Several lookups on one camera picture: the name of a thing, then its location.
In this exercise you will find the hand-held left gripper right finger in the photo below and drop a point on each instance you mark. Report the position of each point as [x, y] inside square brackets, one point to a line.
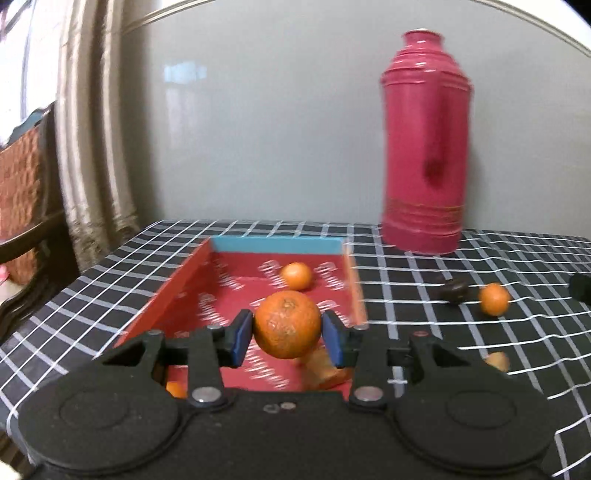
[333, 339]

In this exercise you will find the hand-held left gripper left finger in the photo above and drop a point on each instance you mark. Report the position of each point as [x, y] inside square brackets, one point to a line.
[240, 339]

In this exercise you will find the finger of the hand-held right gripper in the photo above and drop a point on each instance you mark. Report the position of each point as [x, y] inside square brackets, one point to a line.
[581, 287]

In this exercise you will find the orange-red fruit chunk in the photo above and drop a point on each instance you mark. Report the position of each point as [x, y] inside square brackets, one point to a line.
[325, 371]

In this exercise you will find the large orange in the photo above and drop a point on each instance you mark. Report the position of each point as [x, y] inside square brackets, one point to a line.
[288, 324]

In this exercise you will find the small orange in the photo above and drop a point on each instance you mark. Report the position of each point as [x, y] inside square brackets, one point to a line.
[176, 390]
[494, 299]
[297, 275]

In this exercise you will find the colourful cardboard box red inside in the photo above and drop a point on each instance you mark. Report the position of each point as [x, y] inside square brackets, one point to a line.
[277, 272]

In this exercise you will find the black white grid tablecloth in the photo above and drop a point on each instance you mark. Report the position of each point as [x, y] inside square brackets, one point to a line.
[485, 258]

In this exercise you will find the tan orange fruit chunk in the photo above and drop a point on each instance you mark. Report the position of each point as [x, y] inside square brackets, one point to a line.
[497, 360]

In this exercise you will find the dark round fruit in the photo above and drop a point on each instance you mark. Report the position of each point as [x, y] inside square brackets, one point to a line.
[455, 290]

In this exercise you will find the red thermos flask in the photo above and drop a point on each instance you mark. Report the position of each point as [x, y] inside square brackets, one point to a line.
[425, 161]

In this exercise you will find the beige curtain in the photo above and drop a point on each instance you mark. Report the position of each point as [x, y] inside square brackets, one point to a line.
[97, 138]

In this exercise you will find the dark wooden woven chair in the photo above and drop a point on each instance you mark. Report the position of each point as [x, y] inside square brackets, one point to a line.
[27, 207]

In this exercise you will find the window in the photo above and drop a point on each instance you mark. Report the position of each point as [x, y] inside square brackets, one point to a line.
[25, 60]

